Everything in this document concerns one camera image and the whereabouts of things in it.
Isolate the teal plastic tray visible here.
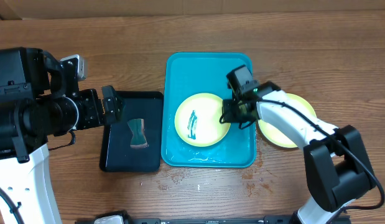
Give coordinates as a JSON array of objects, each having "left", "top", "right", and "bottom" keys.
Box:
[{"left": 161, "top": 52, "right": 256, "bottom": 168}]

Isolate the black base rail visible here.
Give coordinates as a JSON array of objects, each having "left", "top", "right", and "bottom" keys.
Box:
[{"left": 74, "top": 211, "right": 351, "bottom": 224}]

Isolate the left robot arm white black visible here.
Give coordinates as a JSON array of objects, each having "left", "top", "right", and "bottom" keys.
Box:
[{"left": 0, "top": 47, "right": 124, "bottom": 223}]

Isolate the round sponge scrubber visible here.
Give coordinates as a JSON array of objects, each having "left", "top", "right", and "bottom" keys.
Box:
[{"left": 128, "top": 118, "right": 148, "bottom": 149}]

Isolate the black plastic tray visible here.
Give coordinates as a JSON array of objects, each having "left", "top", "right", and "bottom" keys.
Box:
[{"left": 100, "top": 91, "right": 164, "bottom": 172}]

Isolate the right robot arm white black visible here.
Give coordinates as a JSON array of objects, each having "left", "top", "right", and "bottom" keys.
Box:
[{"left": 220, "top": 80, "right": 385, "bottom": 223}]

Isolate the yellow plate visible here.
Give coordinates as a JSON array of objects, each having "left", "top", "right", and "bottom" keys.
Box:
[
  {"left": 257, "top": 92, "right": 317, "bottom": 149},
  {"left": 174, "top": 93, "right": 231, "bottom": 147}
]

